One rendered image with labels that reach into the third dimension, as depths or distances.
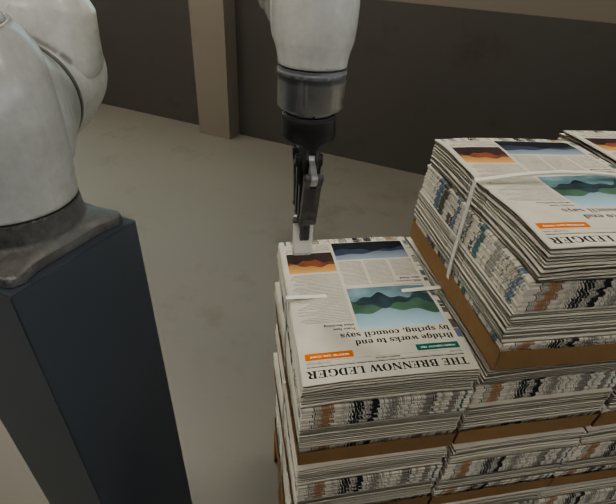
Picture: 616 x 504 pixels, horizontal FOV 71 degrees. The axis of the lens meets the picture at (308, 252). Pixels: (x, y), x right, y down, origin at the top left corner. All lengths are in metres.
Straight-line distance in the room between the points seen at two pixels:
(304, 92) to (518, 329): 0.44
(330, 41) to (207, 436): 1.32
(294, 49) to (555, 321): 0.51
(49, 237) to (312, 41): 0.40
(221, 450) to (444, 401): 0.94
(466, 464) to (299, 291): 0.47
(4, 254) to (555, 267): 0.67
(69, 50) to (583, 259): 0.73
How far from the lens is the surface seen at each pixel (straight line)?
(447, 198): 0.83
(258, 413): 1.63
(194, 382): 1.74
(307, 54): 0.56
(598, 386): 0.97
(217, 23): 3.63
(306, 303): 0.78
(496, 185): 0.74
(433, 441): 0.88
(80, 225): 0.66
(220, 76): 3.70
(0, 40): 0.58
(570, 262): 0.64
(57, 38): 0.73
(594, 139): 1.04
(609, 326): 0.79
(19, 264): 0.62
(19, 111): 0.58
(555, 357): 0.77
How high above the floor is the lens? 1.34
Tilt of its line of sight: 35 degrees down
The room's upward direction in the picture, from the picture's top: 4 degrees clockwise
